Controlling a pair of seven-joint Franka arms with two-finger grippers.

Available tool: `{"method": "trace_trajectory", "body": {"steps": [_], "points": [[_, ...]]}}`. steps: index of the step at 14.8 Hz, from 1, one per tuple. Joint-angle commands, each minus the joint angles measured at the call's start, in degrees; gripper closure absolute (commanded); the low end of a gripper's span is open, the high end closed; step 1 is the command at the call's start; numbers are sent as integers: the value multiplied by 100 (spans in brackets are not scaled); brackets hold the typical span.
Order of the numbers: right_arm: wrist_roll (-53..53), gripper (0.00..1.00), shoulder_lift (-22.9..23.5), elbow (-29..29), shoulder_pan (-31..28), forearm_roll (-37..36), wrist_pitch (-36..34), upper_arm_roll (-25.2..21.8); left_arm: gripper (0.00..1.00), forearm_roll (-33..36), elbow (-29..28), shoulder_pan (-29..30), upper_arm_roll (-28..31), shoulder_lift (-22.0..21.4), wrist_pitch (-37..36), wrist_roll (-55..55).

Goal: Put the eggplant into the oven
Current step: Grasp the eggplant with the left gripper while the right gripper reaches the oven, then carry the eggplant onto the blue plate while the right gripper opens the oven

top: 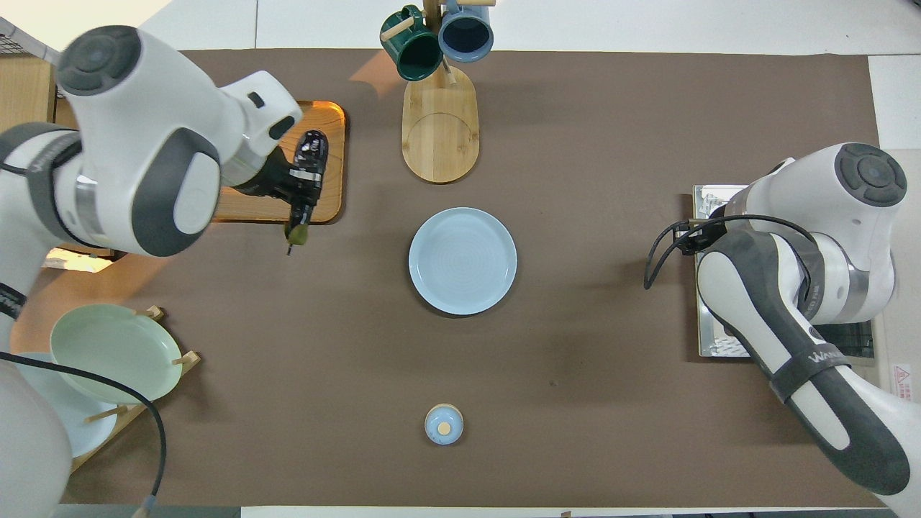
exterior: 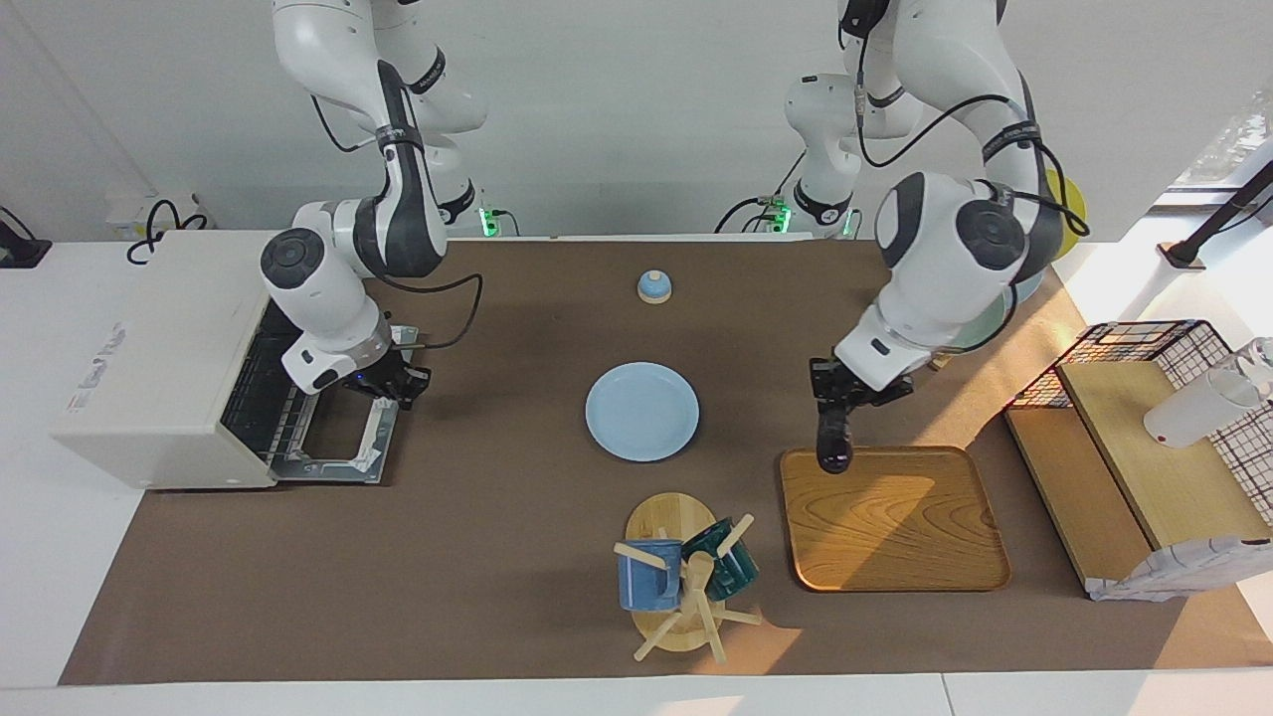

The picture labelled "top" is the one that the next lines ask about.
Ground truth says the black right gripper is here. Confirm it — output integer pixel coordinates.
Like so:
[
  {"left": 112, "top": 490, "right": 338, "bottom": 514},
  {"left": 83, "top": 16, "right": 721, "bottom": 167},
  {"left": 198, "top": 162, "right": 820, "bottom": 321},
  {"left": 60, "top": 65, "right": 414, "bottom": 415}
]
[{"left": 675, "top": 220, "right": 726, "bottom": 255}]

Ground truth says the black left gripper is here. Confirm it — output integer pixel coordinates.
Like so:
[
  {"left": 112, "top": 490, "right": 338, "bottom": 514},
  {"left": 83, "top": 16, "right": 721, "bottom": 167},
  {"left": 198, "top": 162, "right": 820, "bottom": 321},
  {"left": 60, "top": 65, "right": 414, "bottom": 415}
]
[{"left": 234, "top": 147, "right": 323, "bottom": 218}]

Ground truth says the dark purple eggplant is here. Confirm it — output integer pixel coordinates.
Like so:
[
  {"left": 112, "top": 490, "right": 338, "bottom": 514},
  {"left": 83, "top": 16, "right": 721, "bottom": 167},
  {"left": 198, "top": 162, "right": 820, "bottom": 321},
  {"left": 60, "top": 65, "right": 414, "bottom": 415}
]
[{"left": 283, "top": 129, "right": 330, "bottom": 257}]

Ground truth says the white toaster oven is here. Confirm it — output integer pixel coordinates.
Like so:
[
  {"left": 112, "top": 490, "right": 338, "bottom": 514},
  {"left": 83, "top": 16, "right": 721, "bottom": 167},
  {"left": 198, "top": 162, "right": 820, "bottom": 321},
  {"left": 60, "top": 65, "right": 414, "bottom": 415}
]
[{"left": 693, "top": 149, "right": 921, "bottom": 432}]

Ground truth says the light blue round plate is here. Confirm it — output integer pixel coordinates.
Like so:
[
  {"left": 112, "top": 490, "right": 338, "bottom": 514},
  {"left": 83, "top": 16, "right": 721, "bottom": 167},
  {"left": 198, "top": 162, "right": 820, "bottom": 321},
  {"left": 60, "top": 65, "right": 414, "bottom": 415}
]
[{"left": 408, "top": 207, "right": 518, "bottom": 316}]

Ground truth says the wooden serving tray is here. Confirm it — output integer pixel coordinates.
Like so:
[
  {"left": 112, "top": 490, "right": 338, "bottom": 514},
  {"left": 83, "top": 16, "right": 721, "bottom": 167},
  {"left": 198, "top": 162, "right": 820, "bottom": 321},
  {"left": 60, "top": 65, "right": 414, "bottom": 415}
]
[{"left": 211, "top": 101, "right": 348, "bottom": 225}]

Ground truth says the wooden mug tree stand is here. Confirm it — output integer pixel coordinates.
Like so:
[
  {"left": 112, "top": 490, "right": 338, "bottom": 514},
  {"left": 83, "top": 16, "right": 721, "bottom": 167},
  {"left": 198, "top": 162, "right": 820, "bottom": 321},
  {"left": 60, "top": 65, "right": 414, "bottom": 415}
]
[{"left": 380, "top": 0, "right": 497, "bottom": 184}]

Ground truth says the dark green ceramic mug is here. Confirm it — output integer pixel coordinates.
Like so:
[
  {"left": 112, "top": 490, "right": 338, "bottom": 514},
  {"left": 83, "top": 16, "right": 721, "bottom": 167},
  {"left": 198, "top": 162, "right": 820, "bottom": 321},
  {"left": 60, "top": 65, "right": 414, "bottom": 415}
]
[{"left": 380, "top": 6, "right": 444, "bottom": 82}]

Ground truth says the brown table mat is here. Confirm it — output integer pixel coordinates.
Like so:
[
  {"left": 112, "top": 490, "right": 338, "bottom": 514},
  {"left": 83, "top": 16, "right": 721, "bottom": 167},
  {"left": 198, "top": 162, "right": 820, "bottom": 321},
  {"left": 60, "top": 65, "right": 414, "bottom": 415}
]
[{"left": 61, "top": 49, "right": 882, "bottom": 508}]

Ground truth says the wooden plate rack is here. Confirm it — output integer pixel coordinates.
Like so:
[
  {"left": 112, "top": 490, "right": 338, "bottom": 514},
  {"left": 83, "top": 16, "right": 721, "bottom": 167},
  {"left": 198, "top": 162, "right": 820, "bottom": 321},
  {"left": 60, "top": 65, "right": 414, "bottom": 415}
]
[{"left": 68, "top": 306, "right": 202, "bottom": 476}]

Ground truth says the blue ceramic mug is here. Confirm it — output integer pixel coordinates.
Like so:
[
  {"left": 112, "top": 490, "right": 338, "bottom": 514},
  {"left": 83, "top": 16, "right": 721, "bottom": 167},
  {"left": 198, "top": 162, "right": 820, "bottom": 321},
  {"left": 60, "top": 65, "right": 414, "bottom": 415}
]
[{"left": 437, "top": 4, "right": 495, "bottom": 63}]

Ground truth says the mint green plate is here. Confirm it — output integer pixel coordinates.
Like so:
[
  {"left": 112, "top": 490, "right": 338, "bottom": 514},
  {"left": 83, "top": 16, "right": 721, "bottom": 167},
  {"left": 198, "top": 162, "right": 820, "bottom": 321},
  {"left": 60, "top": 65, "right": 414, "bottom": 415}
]
[{"left": 50, "top": 303, "right": 183, "bottom": 405}]

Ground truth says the small blue white bell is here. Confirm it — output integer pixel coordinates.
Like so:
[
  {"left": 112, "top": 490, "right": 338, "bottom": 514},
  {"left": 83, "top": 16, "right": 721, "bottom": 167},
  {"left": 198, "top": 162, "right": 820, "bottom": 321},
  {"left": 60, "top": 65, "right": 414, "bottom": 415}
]
[{"left": 425, "top": 404, "right": 465, "bottom": 445}]

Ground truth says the pale blue racked plate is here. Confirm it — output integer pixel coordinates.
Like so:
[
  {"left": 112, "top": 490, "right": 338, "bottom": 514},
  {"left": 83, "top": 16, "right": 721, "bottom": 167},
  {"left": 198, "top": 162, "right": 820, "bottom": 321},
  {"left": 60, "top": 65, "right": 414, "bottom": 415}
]
[{"left": 14, "top": 351, "right": 119, "bottom": 458}]

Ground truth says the black wire basket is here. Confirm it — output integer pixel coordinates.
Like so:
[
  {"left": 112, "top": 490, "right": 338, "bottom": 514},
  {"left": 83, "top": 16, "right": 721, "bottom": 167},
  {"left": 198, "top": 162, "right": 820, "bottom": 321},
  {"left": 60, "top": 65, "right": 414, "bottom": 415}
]
[{"left": 0, "top": 18, "right": 60, "bottom": 67}]

